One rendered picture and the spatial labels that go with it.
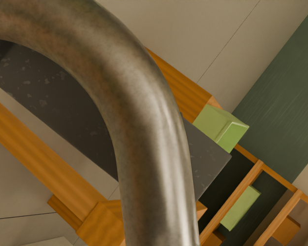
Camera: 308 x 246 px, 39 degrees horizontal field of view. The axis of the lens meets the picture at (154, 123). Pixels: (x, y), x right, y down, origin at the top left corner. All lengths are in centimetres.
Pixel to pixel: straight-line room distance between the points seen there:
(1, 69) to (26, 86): 1
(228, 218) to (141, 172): 555
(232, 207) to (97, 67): 555
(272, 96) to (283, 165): 99
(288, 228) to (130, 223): 554
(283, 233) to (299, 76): 219
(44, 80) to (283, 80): 619
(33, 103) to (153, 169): 8
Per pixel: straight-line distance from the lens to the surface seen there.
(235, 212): 569
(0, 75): 22
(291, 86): 636
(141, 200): 16
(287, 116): 627
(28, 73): 22
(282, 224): 569
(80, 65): 17
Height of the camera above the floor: 118
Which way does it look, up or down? 18 degrees down
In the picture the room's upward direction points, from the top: 128 degrees clockwise
